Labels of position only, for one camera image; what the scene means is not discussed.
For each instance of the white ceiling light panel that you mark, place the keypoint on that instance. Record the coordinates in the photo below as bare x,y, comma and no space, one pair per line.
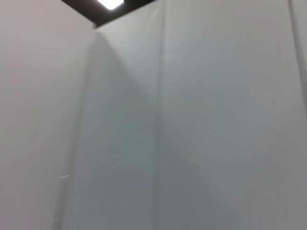
110,3

